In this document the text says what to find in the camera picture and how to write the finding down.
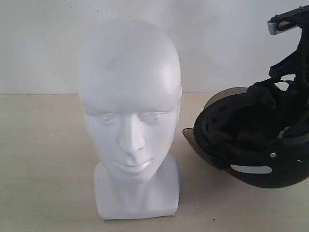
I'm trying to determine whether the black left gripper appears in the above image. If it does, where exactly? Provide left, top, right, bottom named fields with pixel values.
left=270, top=0, right=309, bottom=37

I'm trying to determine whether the black helmet with tinted visor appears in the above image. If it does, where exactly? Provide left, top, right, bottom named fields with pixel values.
left=182, top=43, right=309, bottom=189

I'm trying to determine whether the white mannequin head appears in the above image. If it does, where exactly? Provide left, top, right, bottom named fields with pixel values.
left=77, top=18, right=182, bottom=219

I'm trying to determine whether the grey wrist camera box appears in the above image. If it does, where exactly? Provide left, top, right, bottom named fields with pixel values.
left=267, top=20, right=298, bottom=35

